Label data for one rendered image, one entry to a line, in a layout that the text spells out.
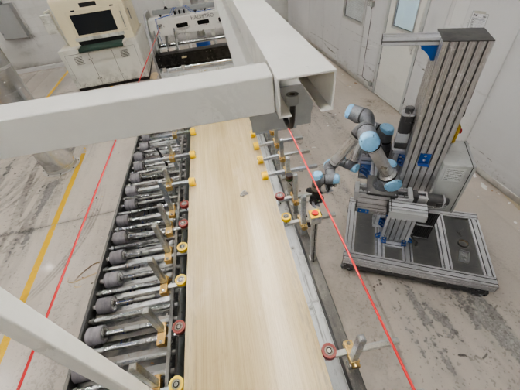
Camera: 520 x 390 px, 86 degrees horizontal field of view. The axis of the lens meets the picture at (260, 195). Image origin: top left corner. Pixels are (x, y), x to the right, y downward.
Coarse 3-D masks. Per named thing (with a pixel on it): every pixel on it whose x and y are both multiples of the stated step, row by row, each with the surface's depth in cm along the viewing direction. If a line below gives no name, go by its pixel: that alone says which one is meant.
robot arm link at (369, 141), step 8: (360, 128) 178; (368, 128) 173; (360, 136) 174; (368, 136) 169; (376, 136) 169; (360, 144) 174; (368, 144) 172; (376, 144) 171; (368, 152) 178; (376, 152) 178; (384, 152) 182; (376, 160) 183; (384, 160) 183; (384, 168) 186; (392, 168) 194; (384, 176) 192; (392, 176) 190; (384, 184) 197; (392, 184) 192; (400, 184) 192
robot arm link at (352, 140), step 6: (354, 132) 186; (348, 138) 192; (354, 138) 187; (348, 144) 192; (354, 144) 191; (342, 150) 196; (348, 150) 195; (336, 156) 201; (342, 156) 198; (324, 162) 213; (330, 162) 205; (336, 162) 203; (324, 168) 210; (330, 168) 205
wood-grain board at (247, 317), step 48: (192, 144) 315; (240, 144) 306; (192, 192) 256; (240, 192) 250; (192, 240) 216; (240, 240) 211; (192, 288) 186; (240, 288) 183; (288, 288) 180; (192, 336) 164; (240, 336) 162; (288, 336) 159; (192, 384) 147; (240, 384) 144; (288, 384) 142
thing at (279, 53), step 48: (240, 0) 69; (288, 48) 39; (96, 96) 33; (144, 96) 32; (192, 96) 33; (240, 96) 34; (0, 144) 33; (48, 144) 34; (0, 288) 57; (48, 336) 67; (144, 384) 110
